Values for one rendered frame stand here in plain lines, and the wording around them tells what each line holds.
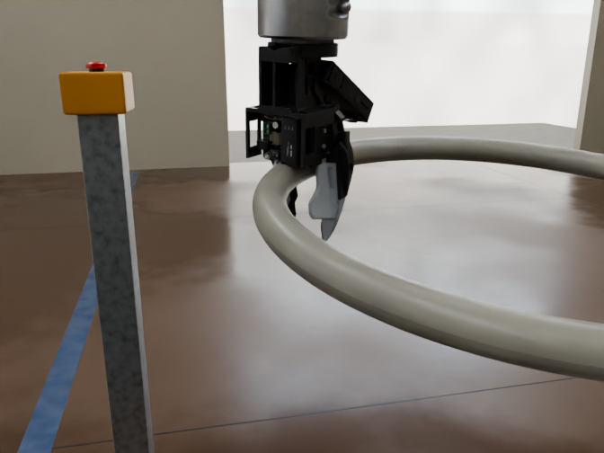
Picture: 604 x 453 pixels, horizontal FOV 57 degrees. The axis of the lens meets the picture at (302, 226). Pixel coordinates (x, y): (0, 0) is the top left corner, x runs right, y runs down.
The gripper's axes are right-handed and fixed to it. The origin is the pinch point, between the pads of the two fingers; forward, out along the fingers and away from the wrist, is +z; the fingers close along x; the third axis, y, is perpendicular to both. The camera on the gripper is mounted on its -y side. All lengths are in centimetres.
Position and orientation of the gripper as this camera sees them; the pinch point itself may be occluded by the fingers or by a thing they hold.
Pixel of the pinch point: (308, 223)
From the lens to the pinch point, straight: 64.3
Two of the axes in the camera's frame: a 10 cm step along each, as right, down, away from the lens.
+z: -0.2, 9.4, 3.5
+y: -5.4, 2.9, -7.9
